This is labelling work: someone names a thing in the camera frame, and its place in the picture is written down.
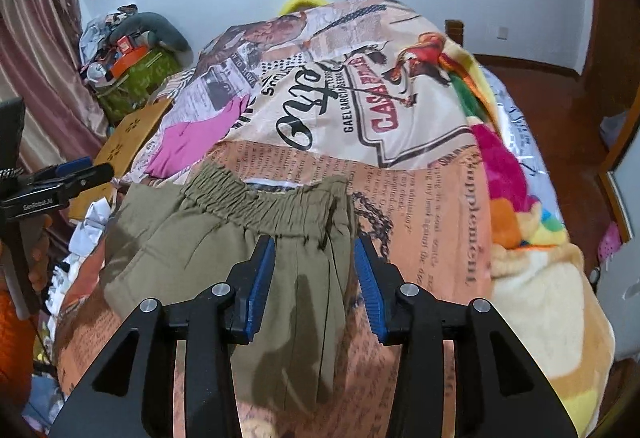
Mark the wooden folding lap desk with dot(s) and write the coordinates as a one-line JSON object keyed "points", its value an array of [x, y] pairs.
{"points": [[119, 150]]}

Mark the grey plush toy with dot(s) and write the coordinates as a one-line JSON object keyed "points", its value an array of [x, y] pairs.
{"points": [[160, 31]]}

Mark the green storage basket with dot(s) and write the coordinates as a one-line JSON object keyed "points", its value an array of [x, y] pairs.
{"points": [[133, 88]]}

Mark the striped maroon curtain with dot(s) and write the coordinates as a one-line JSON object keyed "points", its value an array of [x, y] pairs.
{"points": [[40, 64]]}

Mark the pink shorts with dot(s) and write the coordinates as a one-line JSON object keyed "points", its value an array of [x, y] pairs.
{"points": [[186, 143]]}

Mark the white wall socket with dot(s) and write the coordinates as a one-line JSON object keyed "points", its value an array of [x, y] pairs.
{"points": [[503, 33]]}

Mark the olive green pants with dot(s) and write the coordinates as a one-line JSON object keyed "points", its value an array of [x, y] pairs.
{"points": [[173, 242]]}

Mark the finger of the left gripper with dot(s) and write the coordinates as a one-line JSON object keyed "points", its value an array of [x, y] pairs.
{"points": [[70, 167]]}

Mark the person's left hand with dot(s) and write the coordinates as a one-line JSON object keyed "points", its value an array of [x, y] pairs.
{"points": [[38, 272]]}

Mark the yellow bed footboard rail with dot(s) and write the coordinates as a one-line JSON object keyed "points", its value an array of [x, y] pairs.
{"points": [[293, 6]]}

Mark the brown wooden room door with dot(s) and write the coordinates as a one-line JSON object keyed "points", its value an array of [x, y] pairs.
{"points": [[611, 75]]}

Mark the orange box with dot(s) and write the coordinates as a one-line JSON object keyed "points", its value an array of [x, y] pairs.
{"points": [[129, 59]]}

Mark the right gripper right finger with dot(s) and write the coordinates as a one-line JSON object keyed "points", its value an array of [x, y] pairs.
{"points": [[500, 391]]}

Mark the newspaper print bed quilt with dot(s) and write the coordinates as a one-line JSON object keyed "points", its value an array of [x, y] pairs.
{"points": [[331, 96]]}

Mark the colourful fleece blanket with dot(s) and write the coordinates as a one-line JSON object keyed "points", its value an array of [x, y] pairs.
{"points": [[538, 275]]}

